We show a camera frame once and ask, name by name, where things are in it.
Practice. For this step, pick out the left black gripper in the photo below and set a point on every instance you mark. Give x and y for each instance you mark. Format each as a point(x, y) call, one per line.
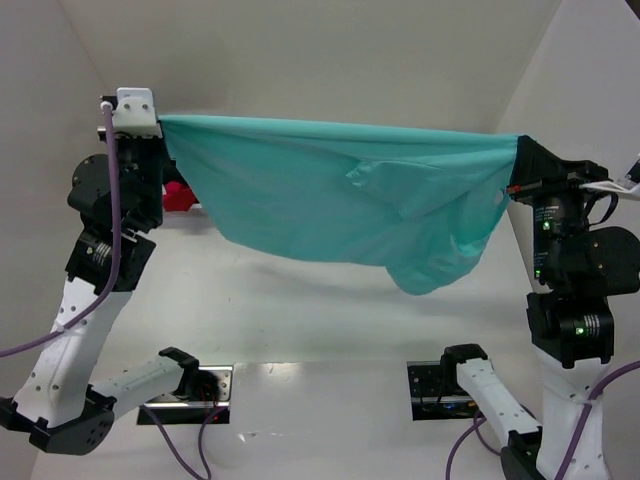
point(151, 151)

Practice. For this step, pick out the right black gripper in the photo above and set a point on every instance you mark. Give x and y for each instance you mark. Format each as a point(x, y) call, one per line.
point(550, 183)

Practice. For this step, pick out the teal t shirt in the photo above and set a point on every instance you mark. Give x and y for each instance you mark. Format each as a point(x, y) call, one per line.
point(420, 203)

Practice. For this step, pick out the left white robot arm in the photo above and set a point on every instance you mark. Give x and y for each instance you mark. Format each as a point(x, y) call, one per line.
point(119, 199)

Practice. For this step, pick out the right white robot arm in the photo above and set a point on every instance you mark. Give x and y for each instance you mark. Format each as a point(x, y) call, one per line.
point(581, 264)

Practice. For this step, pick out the red pink t shirt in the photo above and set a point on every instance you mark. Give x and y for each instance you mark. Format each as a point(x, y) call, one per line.
point(178, 197)

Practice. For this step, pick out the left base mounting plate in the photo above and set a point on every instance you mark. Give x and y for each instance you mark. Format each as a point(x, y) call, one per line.
point(214, 392)

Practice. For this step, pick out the base mounting plate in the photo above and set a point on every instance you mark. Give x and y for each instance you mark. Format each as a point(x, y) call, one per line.
point(432, 398)
point(214, 392)

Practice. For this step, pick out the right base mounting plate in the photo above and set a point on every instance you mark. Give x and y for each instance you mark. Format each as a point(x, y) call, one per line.
point(432, 398)

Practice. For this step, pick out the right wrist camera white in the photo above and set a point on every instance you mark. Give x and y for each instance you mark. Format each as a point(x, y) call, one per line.
point(627, 182)

